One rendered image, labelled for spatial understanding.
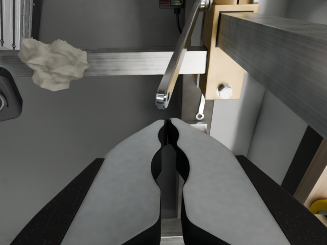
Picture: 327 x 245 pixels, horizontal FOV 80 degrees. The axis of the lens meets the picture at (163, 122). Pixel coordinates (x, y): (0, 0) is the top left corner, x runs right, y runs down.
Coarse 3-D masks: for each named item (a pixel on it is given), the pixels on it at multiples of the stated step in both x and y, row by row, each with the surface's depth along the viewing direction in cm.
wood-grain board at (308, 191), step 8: (320, 144) 32; (320, 152) 32; (312, 160) 34; (320, 160) 32; (312, 168) 34; (320, 168) 32; (304, 176) 36; (312, 176) 34; (320, 176) 32; (304, 184) 36; (312, 184) 34; (320, 184) 33; (296, 192) 38; (304, 192) 36; (312, 192) 34; (320, 192) 34; (304, 200) 36; (312, 200) 35
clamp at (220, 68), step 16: (224, 0) 22; (240, 0) 21; (256, 0) 23; (208, 16) 24; (208, 32) 24; (208, 48) 25; (208, 64) 25; (224, 64) 25; (208, 80) 26; (224, 80) 26; (240, 80) 26; (208, 96) 27
